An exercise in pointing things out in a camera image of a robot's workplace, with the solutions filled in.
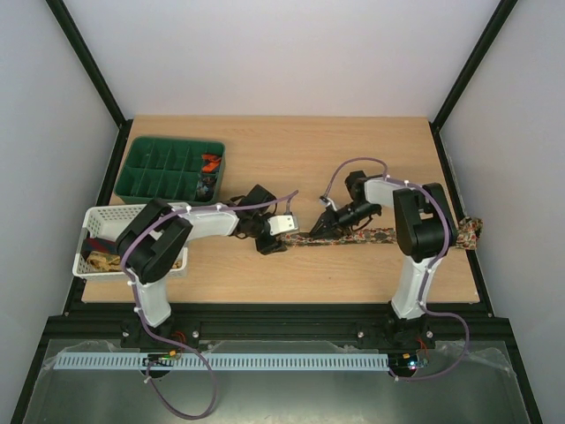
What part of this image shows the green compartment organizer tray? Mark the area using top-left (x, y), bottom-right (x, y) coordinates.
top-left (114, 136), bottom-right (226, 206)

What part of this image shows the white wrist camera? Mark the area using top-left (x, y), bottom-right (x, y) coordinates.
top-left (267, 215), bottom-right (299, 236)
top-left (320, 195), bottom-right (339, 212)

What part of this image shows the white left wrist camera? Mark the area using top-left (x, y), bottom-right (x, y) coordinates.
top-left (267, 215), bottom-right (299, 236)

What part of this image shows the light blue slotted cable duct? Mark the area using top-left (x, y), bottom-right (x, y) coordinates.
top-left (53, 352), bottom-right (389, 372)

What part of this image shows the orange rolled tie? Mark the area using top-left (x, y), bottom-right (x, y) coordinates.
top-left (201, 154), bottom-right (222, 173)

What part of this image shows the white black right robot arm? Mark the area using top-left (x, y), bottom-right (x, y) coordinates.
top-left (328, 170), bottom-right (456, 346)

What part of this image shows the black aluminium frame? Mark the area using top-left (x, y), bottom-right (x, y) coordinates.
top-left (11, 0), bottom-right (542, 423)

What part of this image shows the tan patterned tie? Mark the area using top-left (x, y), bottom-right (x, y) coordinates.
top-left (87, 251), bottom-right (121, 273)

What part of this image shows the white perforated plastic basket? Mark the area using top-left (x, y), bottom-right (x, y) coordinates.
top-left (72, 202), bottom-right (190, 280)

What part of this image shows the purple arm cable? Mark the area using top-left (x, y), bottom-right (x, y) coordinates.
top-left (118, 189), bottom-right (300, 417)
top-left (324, 156), bottom-right (471, 382)

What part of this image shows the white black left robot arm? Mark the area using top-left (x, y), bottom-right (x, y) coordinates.
top-left (116, 185), bottom-right (299, 328)

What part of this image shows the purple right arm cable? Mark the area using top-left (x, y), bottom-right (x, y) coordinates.
top-left (324, 156), bottom-right (471, 382)

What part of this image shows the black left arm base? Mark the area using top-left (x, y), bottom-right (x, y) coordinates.
top-left (120, 318), bottom-right (200, 352)

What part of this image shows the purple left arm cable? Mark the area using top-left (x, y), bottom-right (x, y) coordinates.
top-left (118, 189), bottom-right (300, 417)

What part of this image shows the paisley patterned necktie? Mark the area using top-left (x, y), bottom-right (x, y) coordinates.
top-left (282, 216), bottom-right (484, 251)

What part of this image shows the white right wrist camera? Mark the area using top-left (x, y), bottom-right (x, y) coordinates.
top-left (320, 195), bottom-right (339, 212)

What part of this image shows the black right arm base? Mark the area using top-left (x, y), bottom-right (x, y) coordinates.
top-left (356, 303), bottom-right (434, 351)

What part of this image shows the dark blue rolled tie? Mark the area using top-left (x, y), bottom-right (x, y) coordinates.
top-left (195, 174), bottom-right (217, 202)

